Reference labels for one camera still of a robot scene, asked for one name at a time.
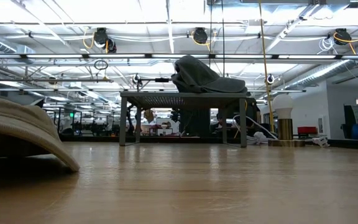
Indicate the brass lamp with white bulb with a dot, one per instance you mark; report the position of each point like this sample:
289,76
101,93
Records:
284,127

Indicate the silver ceiling air duct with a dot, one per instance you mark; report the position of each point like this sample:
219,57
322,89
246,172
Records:
322,73

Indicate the small round ceiling reel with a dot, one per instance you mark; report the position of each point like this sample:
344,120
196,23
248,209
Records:
270,79
136,79

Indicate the red box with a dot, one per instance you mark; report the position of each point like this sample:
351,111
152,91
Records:
307,130

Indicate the grey perforated metal shelf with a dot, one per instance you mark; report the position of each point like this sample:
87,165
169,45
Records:
182,95

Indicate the long ceiling light bar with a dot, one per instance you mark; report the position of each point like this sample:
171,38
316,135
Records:
104,56

